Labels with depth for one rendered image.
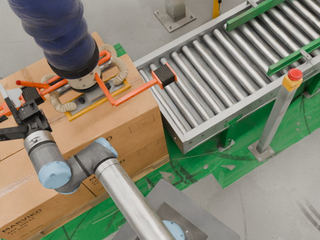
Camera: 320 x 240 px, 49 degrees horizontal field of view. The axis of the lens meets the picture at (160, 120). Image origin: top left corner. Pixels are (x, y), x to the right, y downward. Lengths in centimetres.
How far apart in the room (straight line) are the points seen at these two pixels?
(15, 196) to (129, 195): 133
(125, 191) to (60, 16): 63
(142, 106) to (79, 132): 35
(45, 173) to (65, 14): 55
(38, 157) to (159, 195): 92
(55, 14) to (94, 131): 76
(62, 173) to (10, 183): 132
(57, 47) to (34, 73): 130
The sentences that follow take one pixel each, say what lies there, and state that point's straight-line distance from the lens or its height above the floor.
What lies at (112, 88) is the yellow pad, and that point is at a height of 114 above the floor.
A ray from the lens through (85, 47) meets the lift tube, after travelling 148.
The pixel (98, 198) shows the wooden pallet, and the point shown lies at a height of 10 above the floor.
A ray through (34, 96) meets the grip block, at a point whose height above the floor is 126.
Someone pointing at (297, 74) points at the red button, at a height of 104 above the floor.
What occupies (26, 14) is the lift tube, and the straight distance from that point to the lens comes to 129.
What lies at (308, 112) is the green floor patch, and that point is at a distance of 302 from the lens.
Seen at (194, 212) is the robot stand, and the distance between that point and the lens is 185.
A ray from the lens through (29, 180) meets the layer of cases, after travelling 233.
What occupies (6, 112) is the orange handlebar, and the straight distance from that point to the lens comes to 169.
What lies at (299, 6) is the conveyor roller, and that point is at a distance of 289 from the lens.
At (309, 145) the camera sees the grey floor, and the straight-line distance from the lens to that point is 290.
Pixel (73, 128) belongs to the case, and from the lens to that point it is 189.
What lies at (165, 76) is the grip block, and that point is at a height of 127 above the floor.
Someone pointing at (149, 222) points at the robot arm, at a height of 152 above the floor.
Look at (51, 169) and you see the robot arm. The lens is 108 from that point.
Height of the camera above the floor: 256
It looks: 63 degrees down
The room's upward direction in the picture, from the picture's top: 11 degrees counter-clockwise
